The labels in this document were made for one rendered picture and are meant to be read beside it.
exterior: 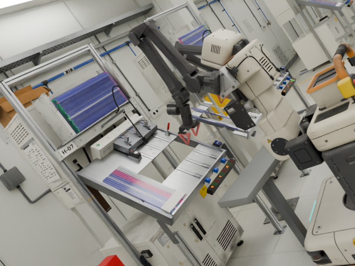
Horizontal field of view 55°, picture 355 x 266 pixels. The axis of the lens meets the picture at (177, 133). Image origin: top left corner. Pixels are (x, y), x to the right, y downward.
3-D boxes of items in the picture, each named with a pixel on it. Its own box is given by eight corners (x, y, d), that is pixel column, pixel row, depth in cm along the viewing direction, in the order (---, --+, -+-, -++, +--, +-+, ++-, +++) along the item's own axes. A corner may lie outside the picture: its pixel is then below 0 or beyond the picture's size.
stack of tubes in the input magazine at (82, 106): (129, 99, 251) (106, 69, 247) (78, 132, 215) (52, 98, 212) (120, 105, 260) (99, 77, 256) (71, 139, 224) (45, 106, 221)
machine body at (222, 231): (249, 237, 261) (203, 173, 253) (207, 315, 212) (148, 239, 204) (193, 245, 307) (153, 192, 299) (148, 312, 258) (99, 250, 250)
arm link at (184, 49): (166, 53, 212) (170, 38, 213) (175, 62, 224) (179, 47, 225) (233, 59, 191) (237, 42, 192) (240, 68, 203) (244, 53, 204)
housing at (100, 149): (145, 131, 261) (143, 115, 253) (102, 167, 227) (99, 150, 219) (137, 128, 265) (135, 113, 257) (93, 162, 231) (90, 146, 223)
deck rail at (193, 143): (225, 157, 233) (226, 150, 230) (224, 158, 232) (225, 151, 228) (142, 127, 264) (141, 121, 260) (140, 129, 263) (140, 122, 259)
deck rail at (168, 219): (173, 224, 186) (173, 216, 182) (171, 226, 184) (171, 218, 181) (78, 178, 216) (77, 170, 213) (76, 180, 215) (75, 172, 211)
